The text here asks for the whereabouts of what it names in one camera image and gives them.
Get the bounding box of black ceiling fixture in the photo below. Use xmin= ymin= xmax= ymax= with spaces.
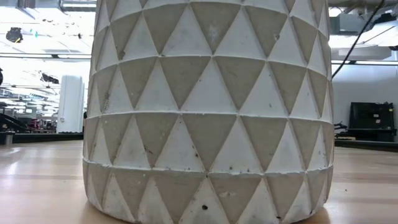
xmin=5 ymin=27 xmax=24 ymax=44
xmin=40 ymin=73 xmax=60 ymax=85

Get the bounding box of black equipment case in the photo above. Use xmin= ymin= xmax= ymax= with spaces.
xmin=348 ymin=101 xmax=396 ymax=142

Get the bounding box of white pillar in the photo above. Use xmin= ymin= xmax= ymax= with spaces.
xmin=57 ymin=75 xmax=85 ymax=134

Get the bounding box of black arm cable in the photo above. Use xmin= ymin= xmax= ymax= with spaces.
xmin=331 ymin=0 xmax=386 ymax=79

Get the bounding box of white geometric concrete planter pot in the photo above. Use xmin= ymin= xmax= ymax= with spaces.
xmin=82 ymin=0 xmax=335 ymax=224

